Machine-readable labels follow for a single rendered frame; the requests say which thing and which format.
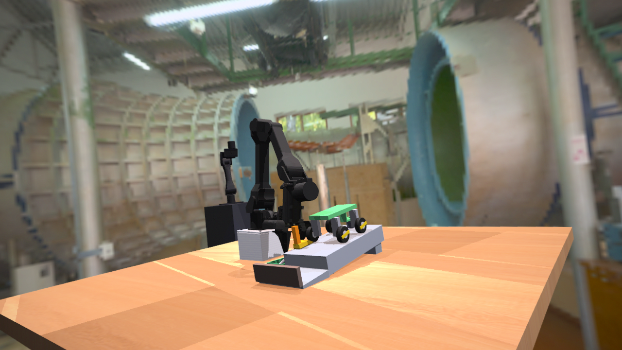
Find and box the green tray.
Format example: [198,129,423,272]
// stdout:
[267,258,285,265]

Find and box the yellow chock with orange handle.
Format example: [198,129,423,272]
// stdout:
[291,226,314,249]

